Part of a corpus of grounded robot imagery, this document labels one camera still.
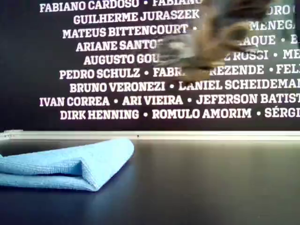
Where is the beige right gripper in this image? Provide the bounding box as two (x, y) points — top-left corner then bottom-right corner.
(152, 22), (251, 83)

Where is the black banner with white names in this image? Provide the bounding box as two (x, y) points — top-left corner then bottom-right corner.
(0, 0), (300, 132)

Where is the light blue microfibre cloth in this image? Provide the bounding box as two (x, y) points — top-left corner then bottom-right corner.
(0, 137), (135, 192)

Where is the aluminium table frame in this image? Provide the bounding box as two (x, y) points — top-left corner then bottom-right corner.
(0, 128), (300, 142)

